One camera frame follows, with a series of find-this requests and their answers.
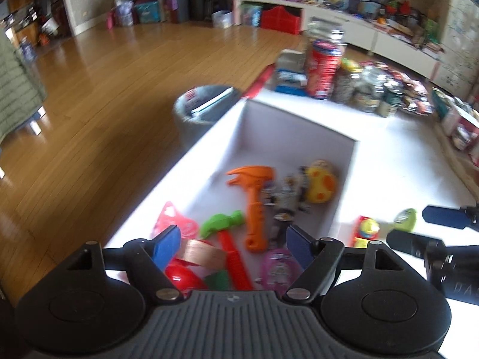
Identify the pile of snack packets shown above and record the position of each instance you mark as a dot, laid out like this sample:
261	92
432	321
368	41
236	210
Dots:
413	91

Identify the glass jar yellow lid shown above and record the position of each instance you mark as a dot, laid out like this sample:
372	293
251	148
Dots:
346	82

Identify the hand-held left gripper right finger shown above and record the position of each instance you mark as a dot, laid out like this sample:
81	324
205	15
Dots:
299	247

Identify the blue-edged booklet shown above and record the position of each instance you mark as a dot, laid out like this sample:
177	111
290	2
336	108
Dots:
211	103

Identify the green triangular toy piece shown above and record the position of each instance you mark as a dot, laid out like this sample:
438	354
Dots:
217	280

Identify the green quilted jacket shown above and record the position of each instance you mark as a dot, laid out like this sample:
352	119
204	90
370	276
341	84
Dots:
18	89

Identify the wooden toy block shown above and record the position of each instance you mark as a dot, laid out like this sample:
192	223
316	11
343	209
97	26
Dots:
204	255

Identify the green and white coffee can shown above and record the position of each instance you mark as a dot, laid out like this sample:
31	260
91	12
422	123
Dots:
390	101

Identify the clear storage box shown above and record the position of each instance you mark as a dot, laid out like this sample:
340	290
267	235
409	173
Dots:
222	19

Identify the red toy pepper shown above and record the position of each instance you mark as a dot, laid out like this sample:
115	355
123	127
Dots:
183	279

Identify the clear glass jar with label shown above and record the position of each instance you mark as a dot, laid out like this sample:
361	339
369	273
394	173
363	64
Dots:
370	89

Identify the grey trash bin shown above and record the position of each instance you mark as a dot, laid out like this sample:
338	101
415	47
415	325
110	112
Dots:
187	127

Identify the red block with alien figures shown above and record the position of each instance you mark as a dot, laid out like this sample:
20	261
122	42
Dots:
366	230

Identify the white low cabinet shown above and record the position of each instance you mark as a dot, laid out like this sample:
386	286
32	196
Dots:
396	45

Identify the green toy egg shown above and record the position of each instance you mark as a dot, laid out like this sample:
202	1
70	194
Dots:
406	219

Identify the wall poster with drawings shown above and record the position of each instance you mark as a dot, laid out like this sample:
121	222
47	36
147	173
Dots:
458	41

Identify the clear bin with colourful contents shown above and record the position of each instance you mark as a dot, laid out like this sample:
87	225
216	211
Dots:
251	15

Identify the red tin can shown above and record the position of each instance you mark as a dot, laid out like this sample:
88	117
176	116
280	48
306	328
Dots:
322	71

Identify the red and green toy hammer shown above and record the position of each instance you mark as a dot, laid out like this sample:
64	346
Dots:
232	251

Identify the red wrapped roll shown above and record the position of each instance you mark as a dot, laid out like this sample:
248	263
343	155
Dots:
259	81

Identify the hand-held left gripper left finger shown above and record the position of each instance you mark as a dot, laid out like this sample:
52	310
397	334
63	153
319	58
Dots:
167	245

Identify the purple toy egg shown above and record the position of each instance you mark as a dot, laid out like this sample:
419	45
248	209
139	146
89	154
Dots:
278	270

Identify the silver action figure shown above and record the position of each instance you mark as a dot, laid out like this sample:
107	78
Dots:
288	191

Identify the blue storage bin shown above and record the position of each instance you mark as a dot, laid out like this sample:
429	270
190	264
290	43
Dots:
148	12

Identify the yellow orange-spotted mushroom toy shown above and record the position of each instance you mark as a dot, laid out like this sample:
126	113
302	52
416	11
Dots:
322	186

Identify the pink patterned butterfly cutout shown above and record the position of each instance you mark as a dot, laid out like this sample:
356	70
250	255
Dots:
167	217

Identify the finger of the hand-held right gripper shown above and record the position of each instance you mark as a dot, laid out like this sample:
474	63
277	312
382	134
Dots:
443	217
409	243

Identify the red crate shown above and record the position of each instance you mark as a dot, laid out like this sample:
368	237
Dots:
281	20

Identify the blue book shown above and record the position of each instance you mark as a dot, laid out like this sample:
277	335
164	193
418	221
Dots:
292	82

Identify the large glass jar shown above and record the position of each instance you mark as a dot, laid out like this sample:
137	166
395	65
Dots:
325	33

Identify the white and teal carton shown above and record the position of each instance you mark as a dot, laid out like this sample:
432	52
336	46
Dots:
462	127

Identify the grey flat box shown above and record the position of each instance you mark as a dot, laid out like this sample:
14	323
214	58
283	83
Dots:
292	59

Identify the white cardboard box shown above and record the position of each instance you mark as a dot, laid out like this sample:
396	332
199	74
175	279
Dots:
284	134

